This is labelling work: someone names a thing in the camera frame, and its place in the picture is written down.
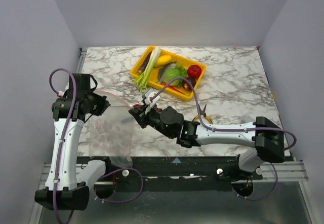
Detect clear zip top bag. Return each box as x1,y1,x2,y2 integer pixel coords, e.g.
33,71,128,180
89,90,135,168

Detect green celery stalk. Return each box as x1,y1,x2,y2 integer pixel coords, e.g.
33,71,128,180
134,47,161,92

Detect green cabbage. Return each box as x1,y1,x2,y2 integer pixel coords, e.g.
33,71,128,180
163,68,181,87

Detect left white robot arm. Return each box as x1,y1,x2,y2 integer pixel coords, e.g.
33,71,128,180
34,73,112,210

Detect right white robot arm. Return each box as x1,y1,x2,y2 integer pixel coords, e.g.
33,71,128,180
129,105,285,179

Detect small clear plastic bag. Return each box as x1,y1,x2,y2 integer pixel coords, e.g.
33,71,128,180
239,115,256,124

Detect red black utility knife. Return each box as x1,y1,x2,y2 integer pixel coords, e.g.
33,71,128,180
132,104,142,110

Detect orange carrot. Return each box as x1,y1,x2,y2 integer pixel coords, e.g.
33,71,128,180
161,83,185,95

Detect dark red apple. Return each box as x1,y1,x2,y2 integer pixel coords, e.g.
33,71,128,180
182,77,196,91

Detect grey toy fish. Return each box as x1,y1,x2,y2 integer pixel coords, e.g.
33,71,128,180
157,62,177,84

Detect yellow plastic tray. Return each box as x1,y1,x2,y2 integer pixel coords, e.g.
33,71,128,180
130,46,207,101

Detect purple eggplant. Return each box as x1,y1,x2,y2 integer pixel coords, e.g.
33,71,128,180
137,52,152,75

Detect green grape bunch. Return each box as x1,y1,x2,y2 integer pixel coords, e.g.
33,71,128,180
175,64,187,78

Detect red tomato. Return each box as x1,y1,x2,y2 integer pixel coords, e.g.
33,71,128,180
187,65,202,79

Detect yellow squash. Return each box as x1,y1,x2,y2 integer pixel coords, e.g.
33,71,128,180
154,55,172,67

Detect yellow handled pliers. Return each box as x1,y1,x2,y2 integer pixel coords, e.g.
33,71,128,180
192,105,213,124

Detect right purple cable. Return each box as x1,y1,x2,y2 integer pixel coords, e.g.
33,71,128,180
150,77,297,201

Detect purple cable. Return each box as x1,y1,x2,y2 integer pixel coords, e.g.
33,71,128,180
49,68,144,224
150,77,297,201

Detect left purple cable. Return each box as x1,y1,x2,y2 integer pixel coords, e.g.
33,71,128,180
49,68,144,224

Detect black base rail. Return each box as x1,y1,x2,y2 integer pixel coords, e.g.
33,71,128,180
75,155,264,193

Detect aluminium extrusion frame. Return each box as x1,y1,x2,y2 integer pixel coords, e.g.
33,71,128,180
27,48,314,224

